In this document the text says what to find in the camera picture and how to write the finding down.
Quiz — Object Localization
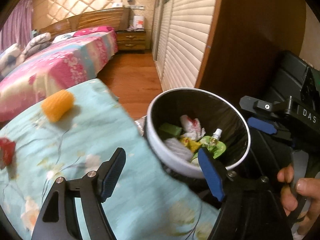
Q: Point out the person's right hand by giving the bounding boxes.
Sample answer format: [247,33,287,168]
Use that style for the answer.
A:
[277,165,320,236]

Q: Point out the wooden nightstand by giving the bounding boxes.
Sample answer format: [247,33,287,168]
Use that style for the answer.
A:
[116,30,146,51]

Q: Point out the blue heart folded quilt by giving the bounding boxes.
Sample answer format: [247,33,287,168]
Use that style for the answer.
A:
[0,43,23,77]

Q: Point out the yellow wrapper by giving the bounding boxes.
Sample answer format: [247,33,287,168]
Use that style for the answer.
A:
[180,137,202,153]

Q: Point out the red snack bag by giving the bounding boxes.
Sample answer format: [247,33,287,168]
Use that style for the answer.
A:
[1,137,16,169]

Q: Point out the green drink pouch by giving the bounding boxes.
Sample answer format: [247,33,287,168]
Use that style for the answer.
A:
[199,128,227,159]

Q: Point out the right pink curtain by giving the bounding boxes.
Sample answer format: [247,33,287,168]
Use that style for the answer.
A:
[1,0,33,51]

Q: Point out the white louvered closet doors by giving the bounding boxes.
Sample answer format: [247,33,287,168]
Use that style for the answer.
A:
[151,0,216,90]

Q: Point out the pink floral bed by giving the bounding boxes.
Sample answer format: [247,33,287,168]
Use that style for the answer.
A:
[1,31,118,122]

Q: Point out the green carton box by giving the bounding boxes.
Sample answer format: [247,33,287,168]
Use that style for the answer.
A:
[158,122,182,138]

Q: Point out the white bag on nightstand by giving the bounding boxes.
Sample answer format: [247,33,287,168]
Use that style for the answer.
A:
[132,15,145,30]

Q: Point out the red white wrapper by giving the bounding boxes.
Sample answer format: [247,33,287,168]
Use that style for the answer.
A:
[180,115,206,141]

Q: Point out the grey white folded quilt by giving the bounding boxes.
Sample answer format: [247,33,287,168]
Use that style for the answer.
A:
[22,32,52,59]

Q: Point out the white foam fruit net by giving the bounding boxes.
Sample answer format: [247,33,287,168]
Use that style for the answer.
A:
[164,138,194,161]

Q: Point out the teal floral bedsheet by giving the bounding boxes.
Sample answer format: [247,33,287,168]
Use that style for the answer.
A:
[0,77,221,240]

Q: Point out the wooden headboard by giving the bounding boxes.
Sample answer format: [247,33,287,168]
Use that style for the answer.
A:
[38,8,131,39]

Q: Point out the white trash bin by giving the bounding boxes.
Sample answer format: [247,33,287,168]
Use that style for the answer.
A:
[145,88,251,179]

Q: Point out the pink pillow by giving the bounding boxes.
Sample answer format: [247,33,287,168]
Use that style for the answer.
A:
[73,25,114,37]

